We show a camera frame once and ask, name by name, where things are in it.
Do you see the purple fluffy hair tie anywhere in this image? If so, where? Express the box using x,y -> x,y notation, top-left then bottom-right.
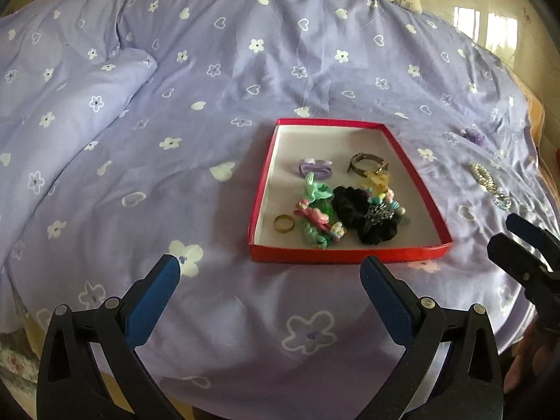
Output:
462,127 -> 489,147

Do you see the silver rhinestone clip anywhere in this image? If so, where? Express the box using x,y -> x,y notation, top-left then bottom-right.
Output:
364,203 -> 394,226

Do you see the lavender bow hair tie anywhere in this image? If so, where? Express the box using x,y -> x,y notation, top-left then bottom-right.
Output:
298,157 -> 336,180

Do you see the colourful chunky bead bracelet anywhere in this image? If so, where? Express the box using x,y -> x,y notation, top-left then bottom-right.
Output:
364,185 -> 412,224

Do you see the pink striped hair clip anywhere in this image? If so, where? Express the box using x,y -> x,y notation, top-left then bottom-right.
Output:
293,199 -> 329,228

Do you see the small colourful bead charm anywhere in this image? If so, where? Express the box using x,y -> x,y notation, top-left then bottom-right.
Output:
329,222 -> 347,241

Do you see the brown strap wristwatch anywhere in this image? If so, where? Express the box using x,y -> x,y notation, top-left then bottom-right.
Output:
348,153 -> 388,177

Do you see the red shallow box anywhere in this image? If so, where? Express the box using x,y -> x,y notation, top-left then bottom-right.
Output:
249,119 -> 453,265

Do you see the white pearl scrunchie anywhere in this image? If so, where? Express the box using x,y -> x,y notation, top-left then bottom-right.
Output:
470,163 -> 499,195

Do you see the yellow translucent hair clip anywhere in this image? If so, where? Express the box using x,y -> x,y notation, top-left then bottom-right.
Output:
363,171 -> 392,195

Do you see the black bobble scrunchie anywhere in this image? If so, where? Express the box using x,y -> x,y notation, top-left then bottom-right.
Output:
331,186 -> 403,246

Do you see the right hand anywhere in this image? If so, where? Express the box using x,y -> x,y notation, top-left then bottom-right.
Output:
503,317 -> 558,393

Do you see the green braided rope bracelet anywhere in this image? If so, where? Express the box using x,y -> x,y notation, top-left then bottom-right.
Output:
299,173 -> 340,250

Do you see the gold ring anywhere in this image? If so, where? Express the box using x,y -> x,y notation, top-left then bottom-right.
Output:
272,213 -> 297,233

